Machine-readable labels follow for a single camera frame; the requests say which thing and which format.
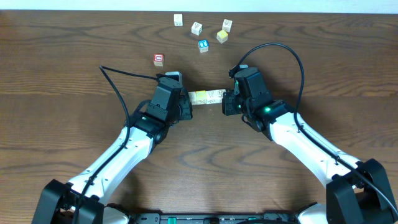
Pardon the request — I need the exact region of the plain white block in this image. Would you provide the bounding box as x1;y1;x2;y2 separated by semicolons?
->
188;91;197;105

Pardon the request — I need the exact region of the yellow block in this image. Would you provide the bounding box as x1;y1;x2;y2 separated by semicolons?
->
195;90;207;105

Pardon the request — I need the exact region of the white block with pattern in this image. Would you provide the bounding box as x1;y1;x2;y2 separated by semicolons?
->
206;90;220;104

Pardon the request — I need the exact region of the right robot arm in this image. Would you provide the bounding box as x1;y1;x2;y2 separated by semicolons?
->
222;65;397;223

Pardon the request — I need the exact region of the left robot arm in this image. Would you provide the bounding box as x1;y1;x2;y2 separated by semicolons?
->
32;72;192;223

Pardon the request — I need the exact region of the red letter block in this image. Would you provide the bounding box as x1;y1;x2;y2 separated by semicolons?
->
153;54;165;67

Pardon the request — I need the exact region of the blue letter block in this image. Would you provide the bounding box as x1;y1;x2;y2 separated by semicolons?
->
198;39;209;53

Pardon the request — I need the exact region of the yellow-top block near centre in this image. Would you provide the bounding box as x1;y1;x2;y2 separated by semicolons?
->
216;30;229;44

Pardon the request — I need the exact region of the white patterned block top right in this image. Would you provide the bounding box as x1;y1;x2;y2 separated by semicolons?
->
222;19;233;33

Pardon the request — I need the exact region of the white block tilted top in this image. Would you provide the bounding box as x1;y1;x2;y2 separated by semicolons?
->
191;22;203;35

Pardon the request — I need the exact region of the white block top left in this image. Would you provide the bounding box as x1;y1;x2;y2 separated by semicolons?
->
174;14;183;26

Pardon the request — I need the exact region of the right black cable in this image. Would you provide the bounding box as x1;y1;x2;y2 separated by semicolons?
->
229;42;398;218

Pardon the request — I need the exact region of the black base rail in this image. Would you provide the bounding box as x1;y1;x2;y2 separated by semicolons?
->
102;203;312;224

